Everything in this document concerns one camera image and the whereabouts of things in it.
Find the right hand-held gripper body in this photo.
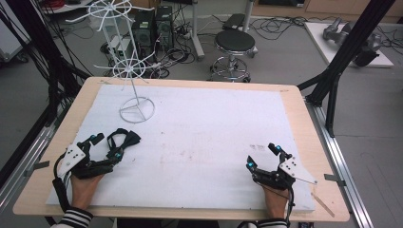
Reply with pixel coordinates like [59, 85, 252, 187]
[252, 156, 318, 192]

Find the aluminium rail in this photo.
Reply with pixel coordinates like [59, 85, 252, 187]
[305, 97, 375, 228]
[0, 125, 57, 214]

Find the person's right hand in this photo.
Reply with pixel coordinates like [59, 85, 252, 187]
[261, 185, 291, 220]

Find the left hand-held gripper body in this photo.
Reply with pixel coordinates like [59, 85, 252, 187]
[56, 141, 115, 181]

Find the white floor board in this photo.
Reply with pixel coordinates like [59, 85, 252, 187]
[303, 21, 395, 68]

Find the flat black box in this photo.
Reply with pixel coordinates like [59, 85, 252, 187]
[221, 12, 247, 31]

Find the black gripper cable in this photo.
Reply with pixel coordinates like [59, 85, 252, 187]
[259, 180, 297, 228]
[51, 153, 72, 214]

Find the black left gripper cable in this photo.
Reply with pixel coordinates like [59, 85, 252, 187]
[51, 153, 72, 214]

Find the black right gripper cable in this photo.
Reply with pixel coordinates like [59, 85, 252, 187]
[259, 180, 297, 228]

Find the grey metal desk leg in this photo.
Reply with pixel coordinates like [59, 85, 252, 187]
[189, 0, 206, 62]

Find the thin wooden stick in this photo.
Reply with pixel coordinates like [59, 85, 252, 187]
[310, 192, 336, 219]

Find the white foam mat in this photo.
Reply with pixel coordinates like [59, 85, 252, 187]
[46, 84, 317, 213]

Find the black metal frame strut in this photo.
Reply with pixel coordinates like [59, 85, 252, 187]
[297, 0, 397, 139]
[0, 0, 91, 127]

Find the person's left hand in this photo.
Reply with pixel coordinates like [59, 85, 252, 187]
[69, 172, 106, 211]

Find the white wire rack stand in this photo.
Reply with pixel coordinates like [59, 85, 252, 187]
[65, 0, 157, 124]

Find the black computer tower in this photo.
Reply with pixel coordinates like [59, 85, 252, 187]
[130, 9, 157, 62]
[154, 5, 175, 52]

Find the black round stool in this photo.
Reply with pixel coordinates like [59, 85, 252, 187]
[209, 29, 259, 84]

